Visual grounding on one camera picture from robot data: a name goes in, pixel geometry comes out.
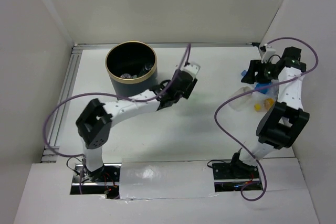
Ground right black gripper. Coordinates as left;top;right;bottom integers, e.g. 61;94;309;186
241;60;279;84

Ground blue-label clear bottle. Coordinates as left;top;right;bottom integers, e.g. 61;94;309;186
240;69;279;96

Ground small orange yellow-capped bottle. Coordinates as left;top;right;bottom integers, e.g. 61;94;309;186
254;98;275;112

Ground large clear crushed bottle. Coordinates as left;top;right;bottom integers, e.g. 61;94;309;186
139;63;153;76

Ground red-label clear water bottle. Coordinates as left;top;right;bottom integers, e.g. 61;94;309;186
120;73;132;79

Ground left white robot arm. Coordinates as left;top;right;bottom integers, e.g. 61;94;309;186
76;66;199;182

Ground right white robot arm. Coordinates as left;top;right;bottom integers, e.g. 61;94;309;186
229;46;310;178

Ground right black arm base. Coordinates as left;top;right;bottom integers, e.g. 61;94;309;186
207;159;263;193

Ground dark cylindrical bin gold rim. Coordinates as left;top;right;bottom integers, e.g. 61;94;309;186
105;41;158;97

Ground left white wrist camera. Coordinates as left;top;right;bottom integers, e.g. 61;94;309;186
181;62;201;79

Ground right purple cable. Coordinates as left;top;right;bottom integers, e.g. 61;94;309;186
214;36;319;202

